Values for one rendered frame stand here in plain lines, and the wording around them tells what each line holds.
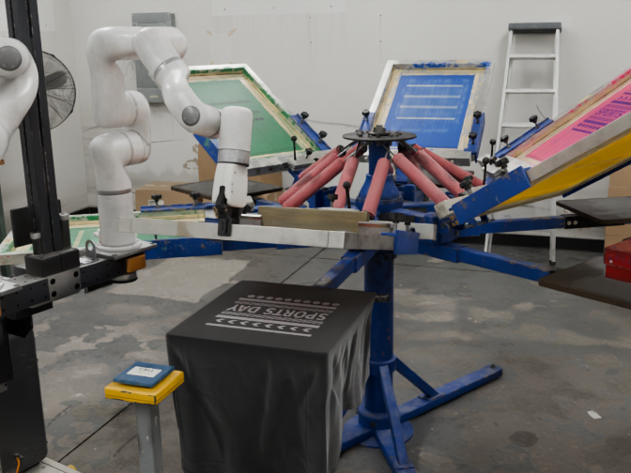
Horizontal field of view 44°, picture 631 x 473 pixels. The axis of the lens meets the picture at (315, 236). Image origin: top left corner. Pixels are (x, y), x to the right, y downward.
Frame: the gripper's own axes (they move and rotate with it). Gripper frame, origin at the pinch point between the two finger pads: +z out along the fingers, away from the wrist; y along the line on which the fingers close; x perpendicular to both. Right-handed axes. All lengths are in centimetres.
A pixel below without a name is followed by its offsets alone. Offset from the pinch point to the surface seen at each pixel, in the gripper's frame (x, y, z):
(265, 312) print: -3.1, -34.2, 22.5
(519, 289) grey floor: 42, -378, 26
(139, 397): -9.4, 19.1, 38.1
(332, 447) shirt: 21, -30, 56
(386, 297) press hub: 4, -147, 23
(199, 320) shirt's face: -17.8, -23.3, 25.6
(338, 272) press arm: 2, -85, 12
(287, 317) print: 4.6, -31.9, 23.2
